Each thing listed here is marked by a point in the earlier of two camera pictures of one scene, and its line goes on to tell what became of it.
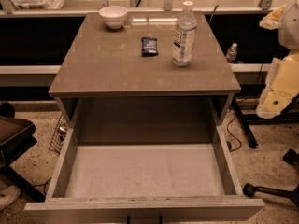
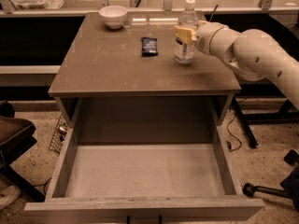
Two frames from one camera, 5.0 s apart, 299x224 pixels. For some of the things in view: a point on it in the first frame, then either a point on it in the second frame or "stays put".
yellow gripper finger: (273, 20) to (202, 22)
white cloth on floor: (8, 195) stays put
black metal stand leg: (252, 143) stays put
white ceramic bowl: (114, 17) stays put
